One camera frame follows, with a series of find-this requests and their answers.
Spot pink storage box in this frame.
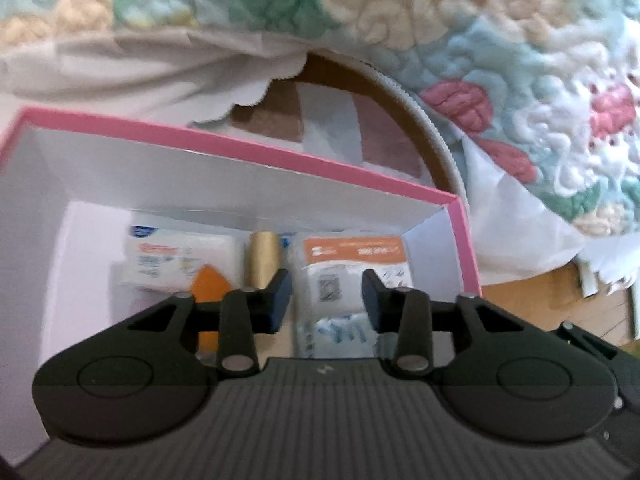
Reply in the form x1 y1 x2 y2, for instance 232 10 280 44
1 108 480 464

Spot checkered oval rug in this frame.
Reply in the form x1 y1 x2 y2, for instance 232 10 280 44
226 49 469 206

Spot blue white wipes pack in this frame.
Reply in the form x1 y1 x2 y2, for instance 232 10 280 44
286 234 378 359

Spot papers under bed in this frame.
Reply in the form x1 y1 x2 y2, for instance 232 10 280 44
574 260 639 347

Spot floral quilt bedspread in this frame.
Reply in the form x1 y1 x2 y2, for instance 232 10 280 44
1 0 639 237

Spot small white tissue pack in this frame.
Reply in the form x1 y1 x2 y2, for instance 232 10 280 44
122 226 243 292

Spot foundation bottle gold cap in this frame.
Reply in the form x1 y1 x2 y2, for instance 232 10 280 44
244 231 281 289

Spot orange makeup sponge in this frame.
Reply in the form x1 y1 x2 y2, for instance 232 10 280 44
191 264 232 366

